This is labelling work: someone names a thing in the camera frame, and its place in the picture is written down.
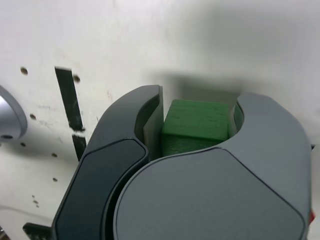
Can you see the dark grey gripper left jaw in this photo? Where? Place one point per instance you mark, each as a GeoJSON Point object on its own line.
{"type": "Point", "coordinates": [100, 162]}

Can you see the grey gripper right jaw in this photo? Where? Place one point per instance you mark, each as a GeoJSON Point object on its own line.
{"type": "Point", "coordinates": [212, 195]}

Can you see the green cube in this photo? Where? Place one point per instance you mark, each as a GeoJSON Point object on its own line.
{"type": "Point", "coordinates": [195, 120]}

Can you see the black tape strip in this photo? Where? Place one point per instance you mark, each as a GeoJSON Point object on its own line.
{"type": "Point", "coordinates": [70, 100]}

